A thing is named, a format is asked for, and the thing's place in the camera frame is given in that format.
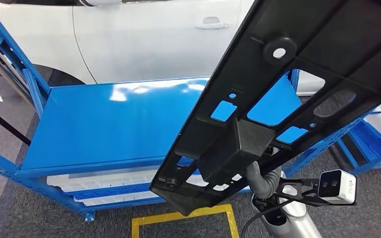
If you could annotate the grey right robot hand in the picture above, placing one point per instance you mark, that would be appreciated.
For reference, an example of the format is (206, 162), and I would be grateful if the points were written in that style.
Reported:
(254, 180)

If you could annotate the black plastic frame part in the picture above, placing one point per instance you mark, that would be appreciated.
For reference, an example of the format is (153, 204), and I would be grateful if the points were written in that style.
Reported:
(276, 19)

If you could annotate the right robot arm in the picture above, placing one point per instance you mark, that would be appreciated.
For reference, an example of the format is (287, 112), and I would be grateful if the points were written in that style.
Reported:
(299, 226)

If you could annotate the white plastic tray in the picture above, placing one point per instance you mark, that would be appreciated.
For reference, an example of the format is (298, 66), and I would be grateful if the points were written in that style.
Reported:
(95, 182)
(111, 198)

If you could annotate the white car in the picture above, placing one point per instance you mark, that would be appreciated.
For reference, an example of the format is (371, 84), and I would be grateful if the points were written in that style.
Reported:
(144, 39)

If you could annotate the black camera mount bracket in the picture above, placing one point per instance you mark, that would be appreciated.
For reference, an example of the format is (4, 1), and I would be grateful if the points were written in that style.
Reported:
(310, 198)

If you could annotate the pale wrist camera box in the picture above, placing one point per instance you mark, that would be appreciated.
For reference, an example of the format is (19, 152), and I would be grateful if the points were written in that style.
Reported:
(341, 187)

